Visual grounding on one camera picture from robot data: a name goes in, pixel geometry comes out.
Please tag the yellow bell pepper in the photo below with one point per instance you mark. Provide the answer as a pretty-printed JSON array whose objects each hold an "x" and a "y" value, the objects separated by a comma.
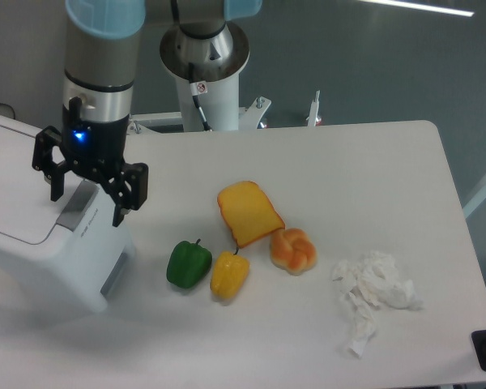
[{"x": 229, "y": 274}]

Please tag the white metal base frame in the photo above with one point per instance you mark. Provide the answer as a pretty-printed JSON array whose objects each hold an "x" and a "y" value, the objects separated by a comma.
[{"x": 252, "y": 117}]

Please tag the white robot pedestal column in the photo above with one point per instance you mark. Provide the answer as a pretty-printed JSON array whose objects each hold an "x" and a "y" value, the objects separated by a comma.
[{"x": 220, "y": 99}]

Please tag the crumpled white tissue paper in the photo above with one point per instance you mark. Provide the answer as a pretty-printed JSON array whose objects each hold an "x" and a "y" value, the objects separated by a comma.
[{"x": 368, "y": 284}]

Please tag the knotted bread roll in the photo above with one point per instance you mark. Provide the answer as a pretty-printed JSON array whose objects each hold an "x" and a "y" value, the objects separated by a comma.
[{"x": 292, "y": 251}]

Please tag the white plastic trash can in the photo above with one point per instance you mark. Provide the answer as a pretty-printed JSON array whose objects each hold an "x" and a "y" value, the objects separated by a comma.
[{"x": 66, "y": 250}]

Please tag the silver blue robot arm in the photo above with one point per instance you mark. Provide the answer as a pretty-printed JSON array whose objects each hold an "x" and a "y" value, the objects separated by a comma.
[{"x": 199, "y": 44}]

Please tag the yellow toast slice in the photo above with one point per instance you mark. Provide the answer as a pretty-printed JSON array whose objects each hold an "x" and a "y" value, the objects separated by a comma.
[{"x": 248, "y": 212}]

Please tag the green bell pepper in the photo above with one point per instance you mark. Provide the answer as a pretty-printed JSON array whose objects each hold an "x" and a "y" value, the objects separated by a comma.
[{"x": 188, "y": 264}]

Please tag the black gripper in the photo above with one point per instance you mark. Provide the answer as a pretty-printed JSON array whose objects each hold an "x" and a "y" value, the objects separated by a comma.
[{"x": 95, "y": 151}]

